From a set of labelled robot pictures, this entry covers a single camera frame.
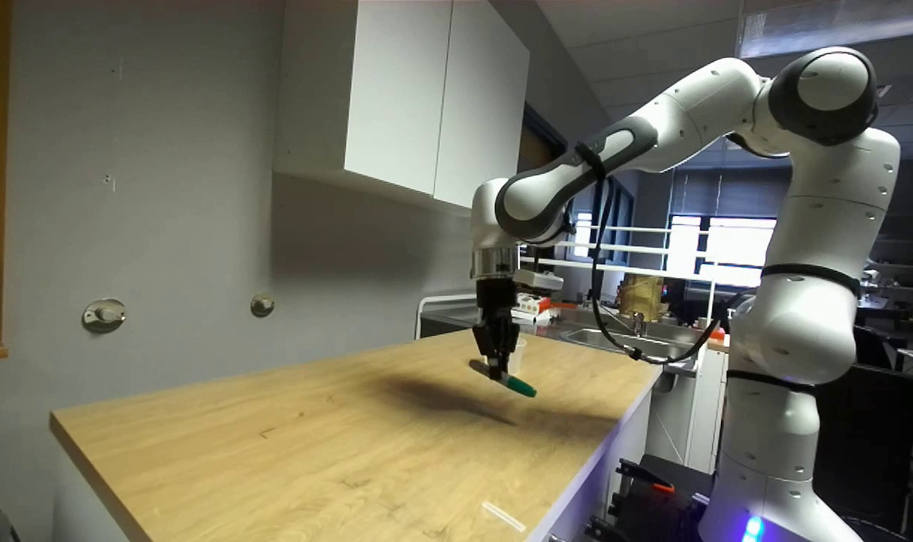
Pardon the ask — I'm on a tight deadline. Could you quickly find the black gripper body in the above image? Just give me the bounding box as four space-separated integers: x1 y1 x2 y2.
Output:
471 275 526 355

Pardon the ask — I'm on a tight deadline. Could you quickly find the green capped grey marker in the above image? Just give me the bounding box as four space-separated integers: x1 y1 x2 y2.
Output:
467 359 541 400

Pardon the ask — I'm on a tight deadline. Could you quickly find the translucent plastic cup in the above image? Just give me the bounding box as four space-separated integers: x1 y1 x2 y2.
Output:
514 323 536 372

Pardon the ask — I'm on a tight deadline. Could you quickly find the tan brown bag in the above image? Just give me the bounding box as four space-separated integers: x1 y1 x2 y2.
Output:
616 275 675 331

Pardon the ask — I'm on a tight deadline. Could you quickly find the white tape strip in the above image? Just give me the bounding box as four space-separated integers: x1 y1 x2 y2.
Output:
478 496 530 535

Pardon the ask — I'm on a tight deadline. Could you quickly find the white metal shelf rack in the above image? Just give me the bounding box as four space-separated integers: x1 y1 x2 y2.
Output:
520 221 782 315

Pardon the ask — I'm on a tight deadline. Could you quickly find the black box with red parts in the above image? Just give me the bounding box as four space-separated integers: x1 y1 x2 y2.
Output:
585 454 715 542

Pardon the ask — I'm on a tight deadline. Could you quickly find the black office chair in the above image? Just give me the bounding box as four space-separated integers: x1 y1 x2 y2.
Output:
815 320 913 542

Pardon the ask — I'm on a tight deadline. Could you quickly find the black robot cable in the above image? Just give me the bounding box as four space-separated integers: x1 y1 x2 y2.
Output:
573 141 724 368

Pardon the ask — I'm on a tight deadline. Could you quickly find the white wall cabinet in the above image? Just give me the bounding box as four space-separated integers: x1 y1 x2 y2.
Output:
273 0 533 214

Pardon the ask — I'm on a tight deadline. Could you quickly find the round metal wall outlet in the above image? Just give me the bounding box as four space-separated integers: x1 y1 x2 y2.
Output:
248 288 281 323
79 294 130 336

